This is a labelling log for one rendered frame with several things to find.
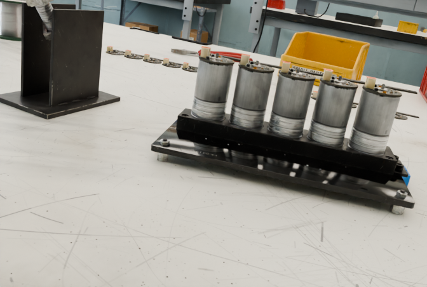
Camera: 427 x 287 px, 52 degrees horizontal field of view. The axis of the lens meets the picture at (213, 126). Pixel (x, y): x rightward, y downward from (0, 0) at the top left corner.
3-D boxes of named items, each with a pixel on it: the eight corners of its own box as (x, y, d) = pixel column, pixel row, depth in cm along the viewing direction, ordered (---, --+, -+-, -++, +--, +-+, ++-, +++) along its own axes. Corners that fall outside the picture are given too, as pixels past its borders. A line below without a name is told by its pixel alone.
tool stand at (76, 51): (21, 138, 38) (-56, 34, 29) (91, 64, 43) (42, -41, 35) (72, 158, 35) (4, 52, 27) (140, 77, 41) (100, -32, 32)
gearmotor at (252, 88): (258, 143, 30) (272, 71, 29) (224, 136, 31) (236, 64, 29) (262, 133, 33) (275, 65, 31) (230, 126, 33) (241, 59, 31)
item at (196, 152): (388, 173, 32) (393, 159, 32) (410, 220, 25) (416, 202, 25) (179, 128, 34) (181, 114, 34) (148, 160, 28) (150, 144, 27)
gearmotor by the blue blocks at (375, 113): (383, 170, 29) (405, 96, 27) (345, 162, 29) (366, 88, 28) (377, 157, 31) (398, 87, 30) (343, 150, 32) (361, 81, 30)
